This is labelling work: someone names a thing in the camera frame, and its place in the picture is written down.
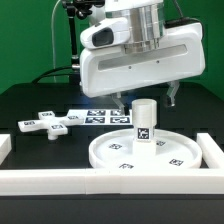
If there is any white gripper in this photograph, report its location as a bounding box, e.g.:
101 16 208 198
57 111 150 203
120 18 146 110
80 18 205 115

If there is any white round table top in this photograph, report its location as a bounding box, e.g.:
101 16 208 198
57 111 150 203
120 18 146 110
89 129 202 171

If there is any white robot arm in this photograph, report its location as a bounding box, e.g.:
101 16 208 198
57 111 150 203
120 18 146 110
80 0 205 111

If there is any white marker sheet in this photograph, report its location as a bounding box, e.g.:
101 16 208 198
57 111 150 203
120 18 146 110
68 109 132 125

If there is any white cross-shaped table base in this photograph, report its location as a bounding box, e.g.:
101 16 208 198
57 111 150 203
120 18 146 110
18 111 84 140

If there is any black cable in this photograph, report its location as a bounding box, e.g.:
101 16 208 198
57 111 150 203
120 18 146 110
31 65 83 84

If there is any white U-shaped boundary frame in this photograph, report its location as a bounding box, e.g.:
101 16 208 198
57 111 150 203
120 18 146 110
0 133 224 196

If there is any white cable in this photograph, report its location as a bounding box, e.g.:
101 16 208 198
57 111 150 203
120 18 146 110
50 0 64 84

